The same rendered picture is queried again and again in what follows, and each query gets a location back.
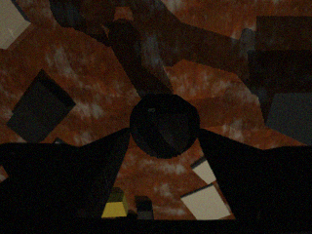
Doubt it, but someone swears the dark grey controller unit with green rocker switches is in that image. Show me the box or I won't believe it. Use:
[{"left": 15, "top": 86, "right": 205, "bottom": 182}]
[{"left": 130, "top": 94, "right": 200, "bottom": 159}]

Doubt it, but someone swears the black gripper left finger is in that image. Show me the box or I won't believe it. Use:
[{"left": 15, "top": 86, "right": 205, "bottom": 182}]
[{"left": 0, "top": 128, "right": 131, "bottom": 218}]

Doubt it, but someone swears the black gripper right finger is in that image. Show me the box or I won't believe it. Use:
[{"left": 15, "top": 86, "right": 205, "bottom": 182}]
[{"left": 198, "top": 129, "right": 312, "bottom": 219}]

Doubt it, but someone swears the yellow box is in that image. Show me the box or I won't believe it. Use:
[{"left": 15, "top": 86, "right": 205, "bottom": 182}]
[{"left": 102, "top": 193, "right": 129, "bottom": 217}]

